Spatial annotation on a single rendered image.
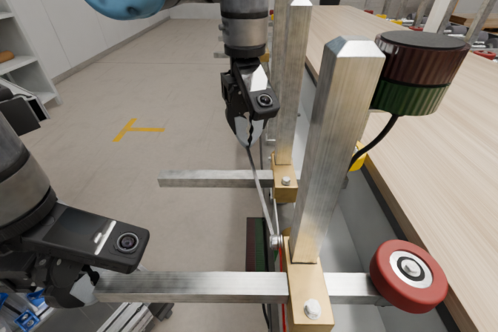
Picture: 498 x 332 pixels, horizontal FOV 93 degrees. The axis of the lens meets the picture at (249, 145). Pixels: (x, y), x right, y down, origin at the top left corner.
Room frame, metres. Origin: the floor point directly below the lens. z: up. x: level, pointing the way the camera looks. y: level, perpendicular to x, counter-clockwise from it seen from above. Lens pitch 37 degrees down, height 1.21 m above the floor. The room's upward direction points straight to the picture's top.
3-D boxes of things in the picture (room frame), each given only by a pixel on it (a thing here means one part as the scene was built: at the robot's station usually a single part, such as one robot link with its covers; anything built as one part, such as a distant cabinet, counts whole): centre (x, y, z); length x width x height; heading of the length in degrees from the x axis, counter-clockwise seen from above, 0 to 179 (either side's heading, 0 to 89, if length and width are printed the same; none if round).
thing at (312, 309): (0.11, -0.08, 0.88); 0.02 x 0.02 x 0.01
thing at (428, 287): (0.15, -0.20, 0.85); 0.08 x 0.08 x 0.11
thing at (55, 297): (0.13, 0.22, 0.90); 0.05 x 0.02 x 0.09; 0
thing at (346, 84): (0.19, -0.08, 0.93); 0.04 x 0.04 x 0.48; 0
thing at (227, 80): (0.43, 0.01, 1.04); 0.09 x 0.08 x 0.12; 19
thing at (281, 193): (0.41, -0.08, 0.81); 0.14 x 0.06 x 0.05; 0
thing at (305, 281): (0.16, -0.08, 0.85); 0.14 x 0.06 x 0.05; 0
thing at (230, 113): (0.40, 0.02, 0.98); 0.05 x 0.02 x 0.09; 109
